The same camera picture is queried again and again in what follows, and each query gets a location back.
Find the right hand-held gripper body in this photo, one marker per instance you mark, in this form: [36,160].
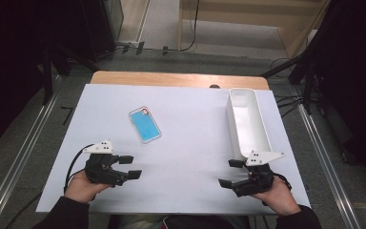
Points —
[257,181]

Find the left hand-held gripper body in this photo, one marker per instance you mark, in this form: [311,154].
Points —
[100,168]

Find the blue phone case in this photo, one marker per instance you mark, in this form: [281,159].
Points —
[145,124]

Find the white plastic bin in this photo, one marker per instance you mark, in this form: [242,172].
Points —
[248,124]

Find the person's right hand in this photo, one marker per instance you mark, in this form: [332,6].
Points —
[279,197]

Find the person's left hand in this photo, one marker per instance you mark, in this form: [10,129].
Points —
[81,189]

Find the white board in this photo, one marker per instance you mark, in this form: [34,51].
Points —
[184,159]

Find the black table grommet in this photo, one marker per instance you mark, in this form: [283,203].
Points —
[214,86]

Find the black metal stand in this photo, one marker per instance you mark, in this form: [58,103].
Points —
[308,76]
[47,79]

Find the black cabinet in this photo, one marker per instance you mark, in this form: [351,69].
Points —
[98,28]

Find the wooden shelf unit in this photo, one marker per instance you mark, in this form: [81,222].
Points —
[235,14]

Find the metal floor rail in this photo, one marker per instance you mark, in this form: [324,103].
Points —
[19,159]
[327,165]

